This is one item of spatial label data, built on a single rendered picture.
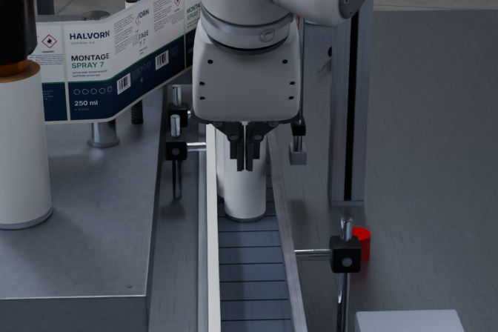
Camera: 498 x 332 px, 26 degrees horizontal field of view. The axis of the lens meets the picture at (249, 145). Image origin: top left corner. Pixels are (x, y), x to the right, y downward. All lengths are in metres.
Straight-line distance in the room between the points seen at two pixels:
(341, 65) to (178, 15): 0.36
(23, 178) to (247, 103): 0.39
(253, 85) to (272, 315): 0.27
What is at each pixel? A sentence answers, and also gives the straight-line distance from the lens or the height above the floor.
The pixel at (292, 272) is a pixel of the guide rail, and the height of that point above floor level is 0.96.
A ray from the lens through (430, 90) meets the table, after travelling 1.89.
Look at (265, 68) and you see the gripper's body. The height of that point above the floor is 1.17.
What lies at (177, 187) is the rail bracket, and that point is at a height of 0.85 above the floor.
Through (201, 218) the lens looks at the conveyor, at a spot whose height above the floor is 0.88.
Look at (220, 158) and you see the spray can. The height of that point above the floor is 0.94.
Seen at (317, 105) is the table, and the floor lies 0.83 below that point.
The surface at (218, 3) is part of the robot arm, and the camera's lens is 0.92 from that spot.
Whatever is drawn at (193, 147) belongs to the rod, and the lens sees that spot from 1.45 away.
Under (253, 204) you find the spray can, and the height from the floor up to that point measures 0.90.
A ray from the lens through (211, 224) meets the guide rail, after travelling 1.23.
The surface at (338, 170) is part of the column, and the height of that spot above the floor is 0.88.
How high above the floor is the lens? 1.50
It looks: 24 degrees down
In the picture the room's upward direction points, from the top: straight up
